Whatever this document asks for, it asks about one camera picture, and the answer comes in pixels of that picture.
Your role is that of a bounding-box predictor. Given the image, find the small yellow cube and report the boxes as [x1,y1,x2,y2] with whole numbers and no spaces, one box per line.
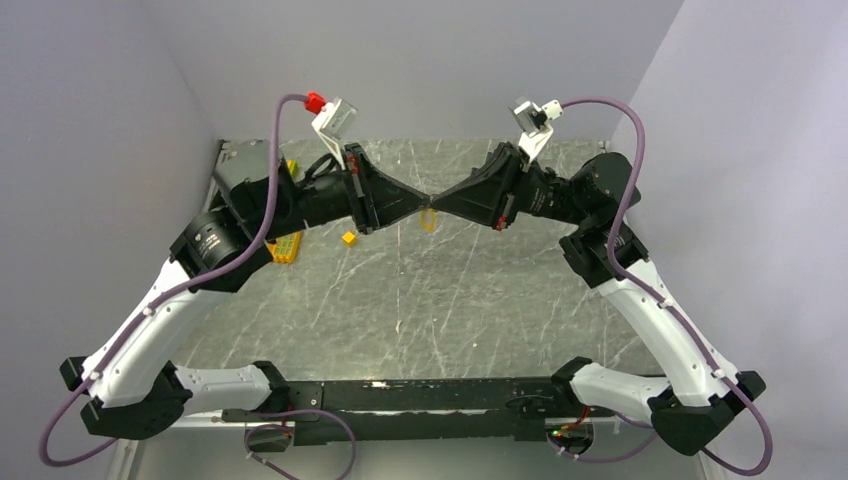
[342,231,358,247]

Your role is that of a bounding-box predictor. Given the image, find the yellow window toy block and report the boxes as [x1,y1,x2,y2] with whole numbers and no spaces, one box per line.
[266,232,303,264]

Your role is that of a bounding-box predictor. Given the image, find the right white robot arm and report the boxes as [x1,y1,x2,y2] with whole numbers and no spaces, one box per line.
[432,142,765,455]

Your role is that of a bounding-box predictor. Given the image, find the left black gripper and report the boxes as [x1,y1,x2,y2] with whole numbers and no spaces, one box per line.
[257,143,433,241]

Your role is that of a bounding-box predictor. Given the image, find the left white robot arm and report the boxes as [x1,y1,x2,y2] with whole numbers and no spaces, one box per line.
[60,143,429,440]

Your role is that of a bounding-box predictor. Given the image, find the yellow key tag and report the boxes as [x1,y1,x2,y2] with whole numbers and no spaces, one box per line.
[419,208,437,232]

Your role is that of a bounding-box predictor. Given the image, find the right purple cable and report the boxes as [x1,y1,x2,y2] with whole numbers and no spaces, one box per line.
[547,97,774,478]

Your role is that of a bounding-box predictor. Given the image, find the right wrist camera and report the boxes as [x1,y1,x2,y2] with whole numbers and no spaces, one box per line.
[512,98,563,162]

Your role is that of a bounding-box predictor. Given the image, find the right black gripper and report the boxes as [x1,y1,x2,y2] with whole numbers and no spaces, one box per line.
[432,141,592,230]

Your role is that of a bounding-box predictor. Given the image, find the aluminium frame rail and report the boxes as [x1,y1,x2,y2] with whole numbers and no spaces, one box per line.
[105,410,296,480]

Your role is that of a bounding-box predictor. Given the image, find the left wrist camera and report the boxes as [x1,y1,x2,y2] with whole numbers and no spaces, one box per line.
[304,91,359,170]

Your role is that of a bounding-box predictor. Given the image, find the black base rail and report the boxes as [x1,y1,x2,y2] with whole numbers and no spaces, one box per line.
[220,377,598,446]

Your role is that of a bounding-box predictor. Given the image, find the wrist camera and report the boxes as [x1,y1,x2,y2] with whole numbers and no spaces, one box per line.
[304,91,359,170]
[512,98,563,162]

